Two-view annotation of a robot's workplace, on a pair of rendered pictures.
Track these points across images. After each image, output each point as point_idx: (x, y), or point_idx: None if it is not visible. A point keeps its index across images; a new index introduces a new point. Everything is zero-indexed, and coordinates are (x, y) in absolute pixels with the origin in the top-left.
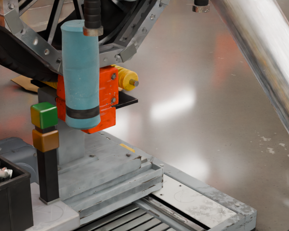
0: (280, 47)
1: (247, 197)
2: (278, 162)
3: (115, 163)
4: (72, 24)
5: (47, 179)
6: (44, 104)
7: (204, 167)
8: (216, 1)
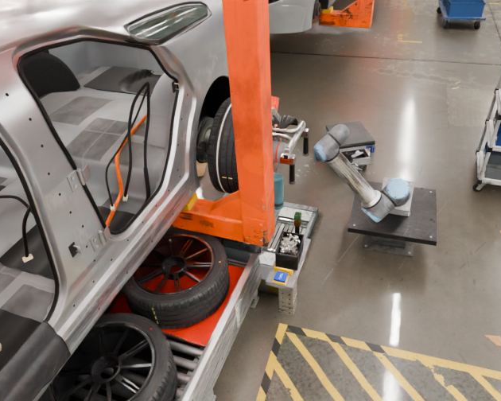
0: (353, 173)
1: (304, 201)
2: (304, 180)
3: None
4: (275, 177)
5: (299, 233)
6: (297, 212)
7: None
8: (332, 165)
